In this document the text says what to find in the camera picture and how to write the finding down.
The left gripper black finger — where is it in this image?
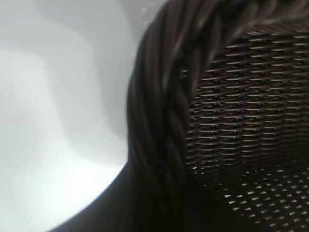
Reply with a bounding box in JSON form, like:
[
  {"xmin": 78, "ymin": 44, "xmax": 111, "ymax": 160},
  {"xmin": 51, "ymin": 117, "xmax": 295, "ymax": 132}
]
[{"xmin": 52, "ymin": 165, "xmax": 151, "ymax": 232}]

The dark brown woven wicker basket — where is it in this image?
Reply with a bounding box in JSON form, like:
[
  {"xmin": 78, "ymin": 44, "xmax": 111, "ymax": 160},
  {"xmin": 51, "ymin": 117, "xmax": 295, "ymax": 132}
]
[{"xmin": 125, "ymin": 0, "xmax": 309, "ymax": 232}]

